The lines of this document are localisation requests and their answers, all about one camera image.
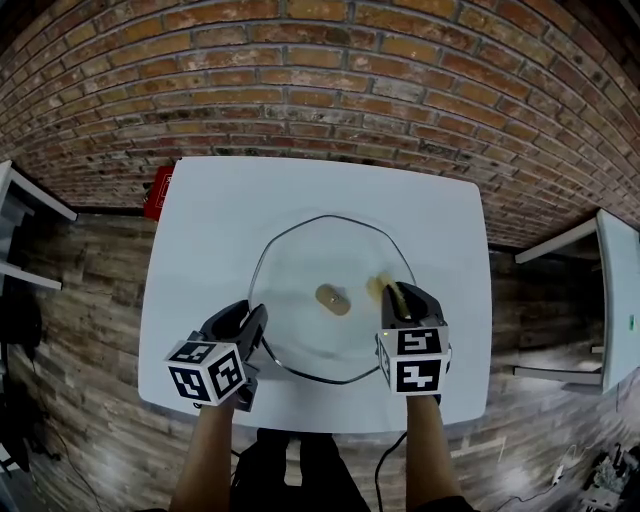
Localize black cable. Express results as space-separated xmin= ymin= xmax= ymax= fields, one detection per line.
xmin=374 ymin=430 xmax=409 ymax=512

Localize person's right forearm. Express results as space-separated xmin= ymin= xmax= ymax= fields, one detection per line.
xmin=404 ymin=394 xmax=465 ymax=512

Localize person's left forearm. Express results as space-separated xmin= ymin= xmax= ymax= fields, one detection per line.
xmin=169 ymin=402 xmax=237 ymax=512

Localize white side table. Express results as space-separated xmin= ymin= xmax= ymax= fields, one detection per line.
xmin=0 ymin=159 xmax=79 ymax=292
xmin=512 ymin=208 xmax=640 ymax=397

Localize yellow sponge brush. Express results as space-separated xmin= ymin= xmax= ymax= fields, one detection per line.
xmin=366 ymin=272 xmax=414 ymax=322

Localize person's black trousers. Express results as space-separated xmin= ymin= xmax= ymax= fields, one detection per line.
xmin=230 ymin=428 xmax=372 ymax=512

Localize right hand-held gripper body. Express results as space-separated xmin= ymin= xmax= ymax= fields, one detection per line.
xmin=374 ymin=323 xmax=454 ymax=397

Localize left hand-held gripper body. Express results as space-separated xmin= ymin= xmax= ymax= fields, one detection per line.
xmin=165 ymin=328 xmax=261 ymax=414

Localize red fire extinguisher box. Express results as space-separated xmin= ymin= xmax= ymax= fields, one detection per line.
xmin=143 ymin=166 xmax=176 ymax=222

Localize round glass plate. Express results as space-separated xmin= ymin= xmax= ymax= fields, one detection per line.
xmin=247 ymin=214 xmax=419 ymax=386

